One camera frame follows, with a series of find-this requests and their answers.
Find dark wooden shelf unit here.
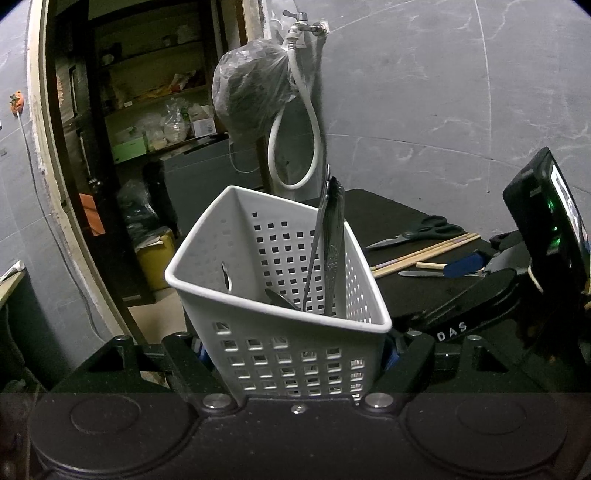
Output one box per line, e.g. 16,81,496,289
92,14,227,158

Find green box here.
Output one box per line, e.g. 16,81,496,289
112,138,148,163

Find dark green kitchen scissors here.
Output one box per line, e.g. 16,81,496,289
366,215,462,250

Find yellow container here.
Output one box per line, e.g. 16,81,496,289
135,226,178,291

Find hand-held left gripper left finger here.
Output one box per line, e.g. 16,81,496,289
60,330,236,414

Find grey cabinet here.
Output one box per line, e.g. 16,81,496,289
161,137,264,236

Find orange door poster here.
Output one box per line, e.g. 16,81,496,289
78,194,103,237

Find white flexible hose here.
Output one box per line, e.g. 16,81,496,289
268,34,321,189

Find dark wooden door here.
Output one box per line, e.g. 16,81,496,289
46,0,134,301

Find hanging clear plastic bag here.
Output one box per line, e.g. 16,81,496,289
211,39,296,139

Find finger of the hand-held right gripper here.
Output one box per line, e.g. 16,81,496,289
445,231,532,278
392,268,517,344

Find metal wall faucet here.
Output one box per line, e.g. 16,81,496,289
283,10,328,40

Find dark handled knife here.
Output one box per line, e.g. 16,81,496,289
398,270,483,278

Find steel spoon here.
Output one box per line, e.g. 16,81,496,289
264,287,302,311

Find white perforated utensil basket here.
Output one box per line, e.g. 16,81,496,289
165,185,393,407

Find cream door frame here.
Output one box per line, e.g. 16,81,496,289
27,0,137,344

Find dark plastic bag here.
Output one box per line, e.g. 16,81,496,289
117,180,162,232

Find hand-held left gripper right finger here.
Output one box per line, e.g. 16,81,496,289
360,331,546,414

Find steel fork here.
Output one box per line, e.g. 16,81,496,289
302,164,332,305

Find clear plastic food bag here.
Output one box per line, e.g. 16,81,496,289
164,99,192,141

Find ornate handled steel utensil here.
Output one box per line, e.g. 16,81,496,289
322,181,346,318

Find wooden side table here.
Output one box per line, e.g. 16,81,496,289
0,268,26,305

